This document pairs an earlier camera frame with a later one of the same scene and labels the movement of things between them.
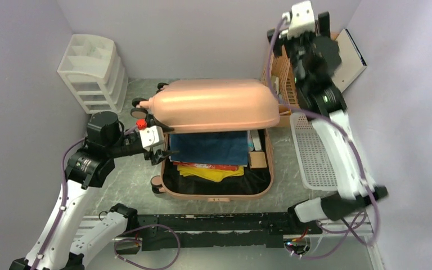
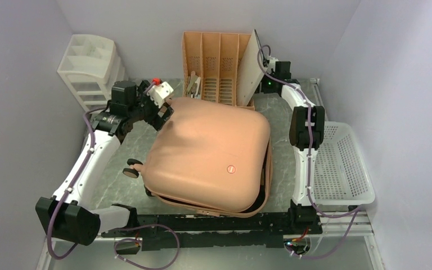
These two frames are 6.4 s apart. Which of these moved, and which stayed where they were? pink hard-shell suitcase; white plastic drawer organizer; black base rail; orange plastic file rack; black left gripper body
Moved: black left gripper body; pink hard-shell suitcase; orange plastic file rack
Stayed: white plastic drawer organizer; black base rail
